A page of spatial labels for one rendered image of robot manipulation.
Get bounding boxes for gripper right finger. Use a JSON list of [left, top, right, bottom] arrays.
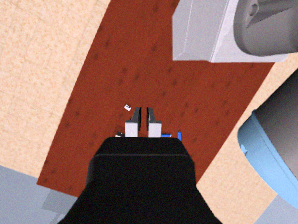
[[146, 107, 162, 137]]

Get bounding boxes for white three-compartment bin rack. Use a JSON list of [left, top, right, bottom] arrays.
[[115, 132, 125, 137]]

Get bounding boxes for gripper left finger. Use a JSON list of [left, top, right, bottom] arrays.
[[125, 107, 141, 137]]

